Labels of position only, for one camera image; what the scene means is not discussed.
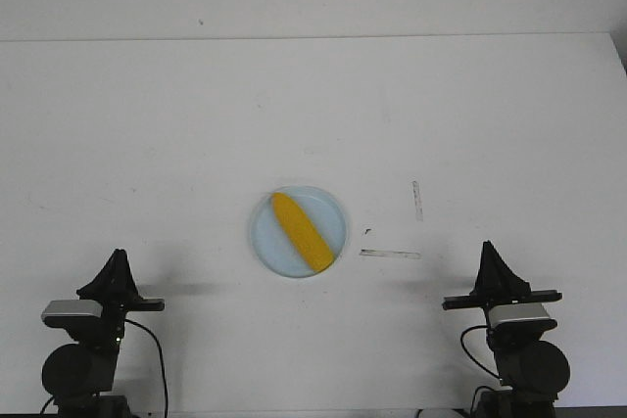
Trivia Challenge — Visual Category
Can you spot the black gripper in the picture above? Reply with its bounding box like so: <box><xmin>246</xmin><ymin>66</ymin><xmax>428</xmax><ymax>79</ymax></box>
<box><xmin>442</xmin><ymin>241</ymin><xmax>562</xmax><ymax>340</ymax></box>
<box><xmin>76</xmin><ymin>249</ymin><xmax>165</xmax><ymax>340</ymax></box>

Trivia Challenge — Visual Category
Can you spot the light blue round plate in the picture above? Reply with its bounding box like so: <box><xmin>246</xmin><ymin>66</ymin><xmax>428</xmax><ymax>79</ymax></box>
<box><xmin>249</xmin><ymin>186</ymin><xmax>348</xmax><ymax>279</ymax></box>

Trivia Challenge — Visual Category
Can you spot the yellow corn cob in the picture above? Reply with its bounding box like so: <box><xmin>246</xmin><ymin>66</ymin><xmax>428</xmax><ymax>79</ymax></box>
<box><xmin>270</xmin><ymin>192</ymin><xmax>335</xmax><ymax>273</ymax></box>

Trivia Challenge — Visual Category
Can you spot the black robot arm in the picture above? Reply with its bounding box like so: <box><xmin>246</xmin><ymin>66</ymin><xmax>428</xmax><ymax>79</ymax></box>
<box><xmin>442</xmin><ymin>241</ymin><xmax>570</xmax><ymax>417</ymax></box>
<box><xmin>41</xmin><ymin>249</ymin><xmax>169</xmax><ymax>417</ymax></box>

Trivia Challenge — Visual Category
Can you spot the clear tape strip vertical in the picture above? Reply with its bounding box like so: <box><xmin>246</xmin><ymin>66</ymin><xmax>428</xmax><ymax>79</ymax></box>
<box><xmin>411</xmin><ymin>180</ymin><xmax>423</xmax><ymax>221</ymax></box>

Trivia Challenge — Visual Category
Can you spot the clear tape strip horizontal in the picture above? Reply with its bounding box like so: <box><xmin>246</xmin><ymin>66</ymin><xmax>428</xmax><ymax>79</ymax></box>
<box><xmin>360</xmin><ymin>249</ymin><xmax>421</xmax><ymax>259</ymax></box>

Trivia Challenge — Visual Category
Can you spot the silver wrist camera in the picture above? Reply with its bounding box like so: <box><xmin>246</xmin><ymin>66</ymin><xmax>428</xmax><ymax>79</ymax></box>
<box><xmin>487</xmin><ymin>302</ymin><xmax>557</xmax><ymax>330</ymax></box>
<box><xmin>41</xmin><ymin>300</ymin><xmax>103</xmax><ymax>328</ymax></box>

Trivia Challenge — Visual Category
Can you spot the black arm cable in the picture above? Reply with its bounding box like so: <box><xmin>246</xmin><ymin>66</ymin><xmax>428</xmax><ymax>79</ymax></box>
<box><xmin>123</xmin><ymin>319</ymin><xmax>169</xmax><ymax>417</ymax></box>
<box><xmin>459</xmin><ymin>323</ymin><xmax>504</xmax><ymax>383</ymax></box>

